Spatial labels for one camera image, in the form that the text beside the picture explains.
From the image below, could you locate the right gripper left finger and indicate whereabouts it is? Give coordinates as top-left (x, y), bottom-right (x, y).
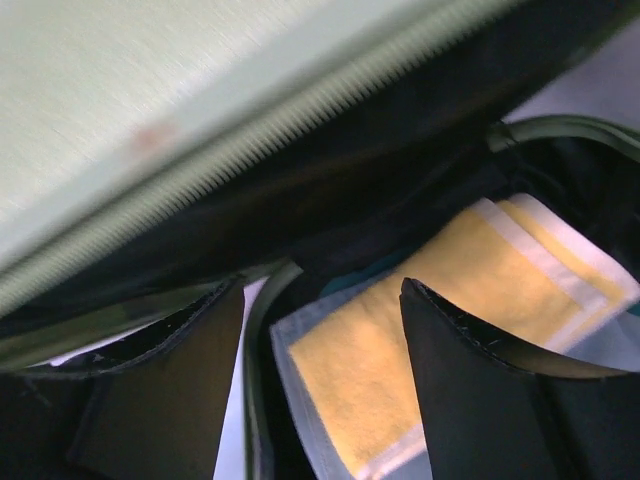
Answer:
top-left (1, 283), bottom-right (244, 479)

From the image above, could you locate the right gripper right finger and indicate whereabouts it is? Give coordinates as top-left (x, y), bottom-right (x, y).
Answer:
top-left (400, 279), bottom-right (639, 479)

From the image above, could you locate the yellow white towel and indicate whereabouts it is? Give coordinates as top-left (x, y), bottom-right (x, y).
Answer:
top-left (270, 194), bottom-right (639, 479)

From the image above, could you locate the green hard-shell suitcase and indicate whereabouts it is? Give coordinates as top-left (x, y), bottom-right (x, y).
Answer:
top-left (1, 1), bottom-right (639, 479)

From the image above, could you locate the teal fabric garment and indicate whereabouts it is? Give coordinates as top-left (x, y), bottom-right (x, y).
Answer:
top-left (318, 248), bottom-right (411, 298)

